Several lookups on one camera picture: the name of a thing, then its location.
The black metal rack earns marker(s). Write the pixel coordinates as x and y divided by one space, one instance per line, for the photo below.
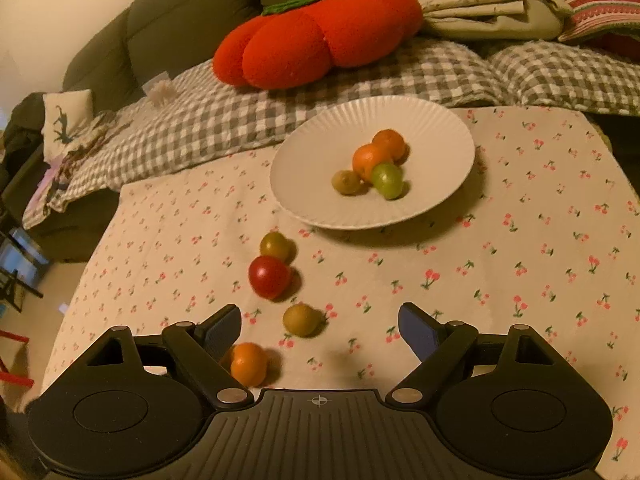
17 265

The grey checkered blanket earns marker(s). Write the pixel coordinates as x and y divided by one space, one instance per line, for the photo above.
210 115

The cherry print tablecloth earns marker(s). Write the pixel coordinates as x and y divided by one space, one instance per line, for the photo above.
500 280

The brown kiwi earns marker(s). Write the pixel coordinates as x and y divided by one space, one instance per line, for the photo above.
276 246
301 320
347 182

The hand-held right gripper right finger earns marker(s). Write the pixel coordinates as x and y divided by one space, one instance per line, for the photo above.
417 332

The green plum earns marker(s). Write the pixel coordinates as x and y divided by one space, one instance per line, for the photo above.
387 180

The red tomato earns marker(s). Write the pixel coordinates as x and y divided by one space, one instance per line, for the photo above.
269 276

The white ribbed plate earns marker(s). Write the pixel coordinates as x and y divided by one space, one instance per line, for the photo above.
310 160

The olive green sofa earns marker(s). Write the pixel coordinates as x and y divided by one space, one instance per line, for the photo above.
165 15

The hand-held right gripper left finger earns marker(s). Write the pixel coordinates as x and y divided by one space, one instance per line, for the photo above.
224 332

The striped knitted pillow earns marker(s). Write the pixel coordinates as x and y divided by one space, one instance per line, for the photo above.
595 0

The small printed cushion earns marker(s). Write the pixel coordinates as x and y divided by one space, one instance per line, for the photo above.
65 120

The white fluffy pompom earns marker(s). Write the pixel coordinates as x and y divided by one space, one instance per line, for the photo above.
162 95

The red stand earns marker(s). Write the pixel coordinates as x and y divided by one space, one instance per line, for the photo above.
12 360

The orange mandarin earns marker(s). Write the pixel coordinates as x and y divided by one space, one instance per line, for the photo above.
366 160
391 141
249 364

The dark cloth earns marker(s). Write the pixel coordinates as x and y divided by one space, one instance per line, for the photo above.
22 130

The red tomato-shaped cushion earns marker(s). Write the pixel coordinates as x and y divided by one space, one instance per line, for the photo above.
300 35

